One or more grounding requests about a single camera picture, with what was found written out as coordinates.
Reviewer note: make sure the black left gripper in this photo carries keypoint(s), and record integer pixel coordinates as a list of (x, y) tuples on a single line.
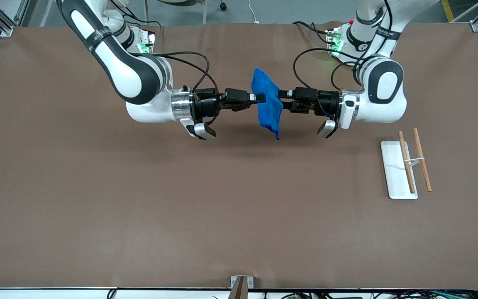
[(327, 101)]

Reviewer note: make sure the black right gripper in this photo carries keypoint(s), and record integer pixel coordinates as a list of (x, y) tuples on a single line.
[(204, 103)]

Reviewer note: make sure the blue microfibre towel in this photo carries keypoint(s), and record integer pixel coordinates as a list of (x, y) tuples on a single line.
[(264, 83)]

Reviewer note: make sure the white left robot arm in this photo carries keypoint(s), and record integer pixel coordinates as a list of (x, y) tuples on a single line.
[(382, 87)]

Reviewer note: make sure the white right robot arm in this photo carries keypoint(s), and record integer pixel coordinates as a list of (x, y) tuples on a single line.
[(133, 74)]

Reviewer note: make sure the left base connector box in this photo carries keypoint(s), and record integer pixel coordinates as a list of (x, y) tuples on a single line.
[(333, 41)]

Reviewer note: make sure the base connector box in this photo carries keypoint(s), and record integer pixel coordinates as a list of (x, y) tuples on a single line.
[(333, 41), (147, 43)]

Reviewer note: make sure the chair base with caster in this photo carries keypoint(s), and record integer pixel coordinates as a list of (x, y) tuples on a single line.
[(204, 12)]

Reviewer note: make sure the right base connector box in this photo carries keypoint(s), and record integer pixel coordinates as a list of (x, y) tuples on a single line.
[(147, 43)]

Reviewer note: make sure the white rack with wooden bars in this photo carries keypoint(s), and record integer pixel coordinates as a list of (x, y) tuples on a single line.
[(394, 174)]

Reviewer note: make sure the grey metal table bracket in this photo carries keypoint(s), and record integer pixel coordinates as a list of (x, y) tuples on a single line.
[(241, 284)]

